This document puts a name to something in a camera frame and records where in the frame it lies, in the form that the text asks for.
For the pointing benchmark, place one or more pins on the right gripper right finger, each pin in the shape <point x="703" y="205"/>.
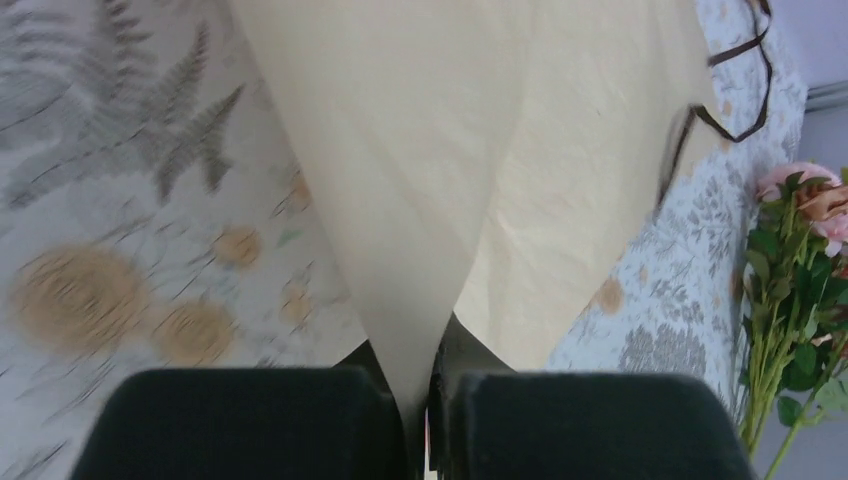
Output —
<point x="488" y="421"/>

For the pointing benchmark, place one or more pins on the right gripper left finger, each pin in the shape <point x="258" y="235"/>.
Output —
<point x="246" y="423"/>

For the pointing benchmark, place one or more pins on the floral patterned table mat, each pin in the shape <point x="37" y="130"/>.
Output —
<point x="155" y="215"/>

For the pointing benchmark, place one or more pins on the peach wrapping paper sheet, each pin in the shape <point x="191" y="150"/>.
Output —
<point x="485" y="159"/>

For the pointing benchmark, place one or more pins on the pink fake flower bunch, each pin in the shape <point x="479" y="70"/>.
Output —
<point x="795" y="286"/>

